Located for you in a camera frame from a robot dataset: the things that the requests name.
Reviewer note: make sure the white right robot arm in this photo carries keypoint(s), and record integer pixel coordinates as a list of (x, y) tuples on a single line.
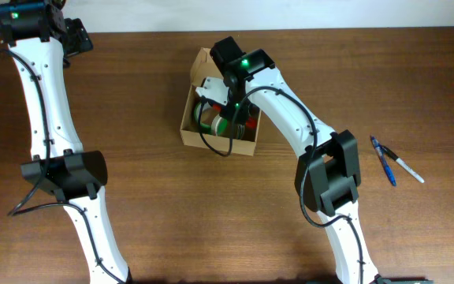
[(327, 171)]

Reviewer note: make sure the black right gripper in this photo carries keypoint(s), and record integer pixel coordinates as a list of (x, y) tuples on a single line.
[(239, 114)]

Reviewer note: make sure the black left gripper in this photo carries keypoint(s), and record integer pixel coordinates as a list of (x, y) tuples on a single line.
[(80, 39)]

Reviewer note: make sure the brown cardboard box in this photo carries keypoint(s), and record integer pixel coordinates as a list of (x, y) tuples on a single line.
[(191, 135)]

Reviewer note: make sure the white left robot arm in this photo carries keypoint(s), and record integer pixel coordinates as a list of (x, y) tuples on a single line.
[(40, 40)]

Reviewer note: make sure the green tape roll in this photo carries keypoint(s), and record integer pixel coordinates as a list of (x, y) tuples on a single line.
[(203, 115)]

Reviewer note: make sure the beige masking tape roll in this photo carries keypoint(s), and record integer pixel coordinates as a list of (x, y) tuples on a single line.
[(221, 127)]

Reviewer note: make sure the blue pen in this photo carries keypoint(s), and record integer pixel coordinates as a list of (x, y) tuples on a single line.
[(385, 165)]

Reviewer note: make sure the orange utility knife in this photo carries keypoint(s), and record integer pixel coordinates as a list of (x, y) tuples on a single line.
[(253, 119)]

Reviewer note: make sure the black white marker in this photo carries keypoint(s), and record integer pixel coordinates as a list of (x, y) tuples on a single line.
[(402, 163)]

